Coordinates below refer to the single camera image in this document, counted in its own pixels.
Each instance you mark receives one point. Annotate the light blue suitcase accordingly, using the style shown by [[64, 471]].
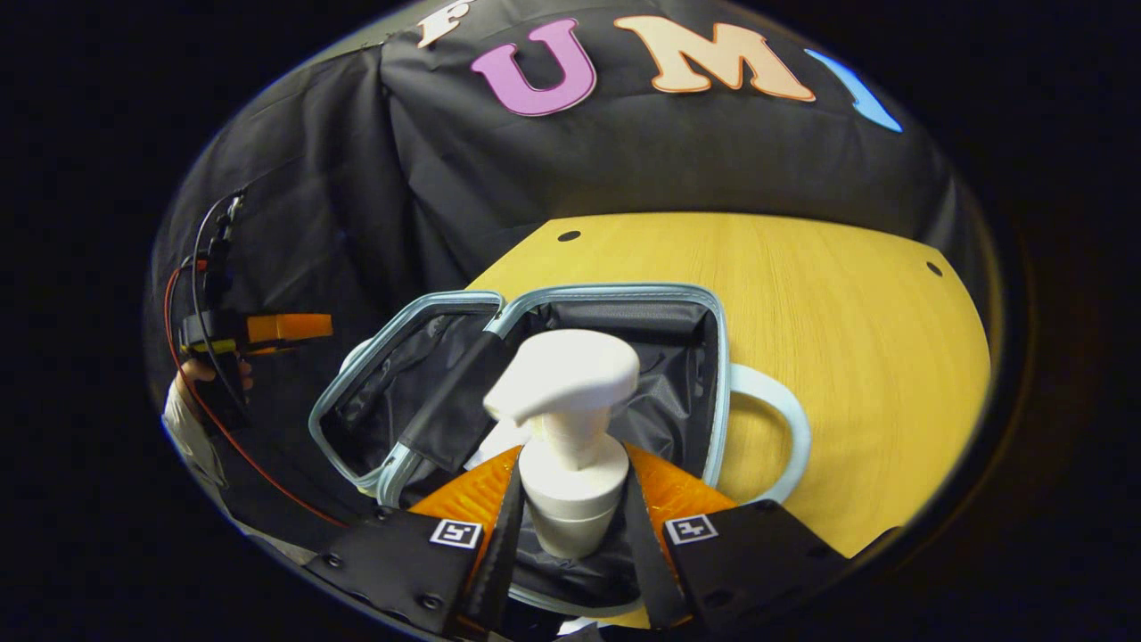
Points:
[[660, 339]]

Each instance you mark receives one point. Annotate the black backdrop cloth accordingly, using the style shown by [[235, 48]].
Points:
[[713, 160]]

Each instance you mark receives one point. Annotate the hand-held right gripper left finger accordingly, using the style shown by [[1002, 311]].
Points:
[[504, 562]]

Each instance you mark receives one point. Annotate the white pump bottle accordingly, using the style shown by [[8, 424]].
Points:
[[570, 481]]

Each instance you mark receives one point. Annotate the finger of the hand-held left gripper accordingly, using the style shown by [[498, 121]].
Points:
[[290, 327]]

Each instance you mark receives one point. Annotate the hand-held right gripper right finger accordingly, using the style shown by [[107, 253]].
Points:
[[658, 571]]

